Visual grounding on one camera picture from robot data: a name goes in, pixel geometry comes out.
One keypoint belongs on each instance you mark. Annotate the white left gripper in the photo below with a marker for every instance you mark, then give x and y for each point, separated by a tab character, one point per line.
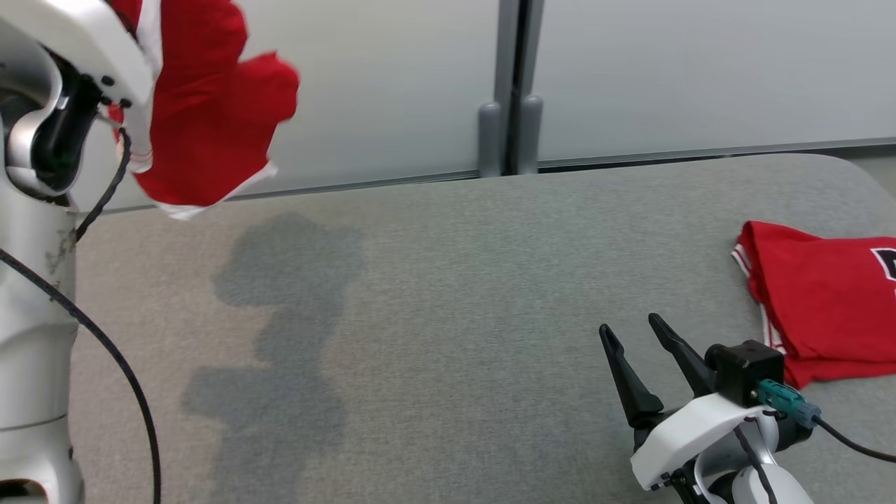
77	35

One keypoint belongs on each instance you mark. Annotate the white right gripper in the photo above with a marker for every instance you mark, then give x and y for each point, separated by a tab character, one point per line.
689	430

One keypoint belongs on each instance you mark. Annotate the red white striped garment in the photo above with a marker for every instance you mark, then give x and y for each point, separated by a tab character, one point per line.
203	119

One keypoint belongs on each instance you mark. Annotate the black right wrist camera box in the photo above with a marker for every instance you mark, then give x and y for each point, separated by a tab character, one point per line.
742	371

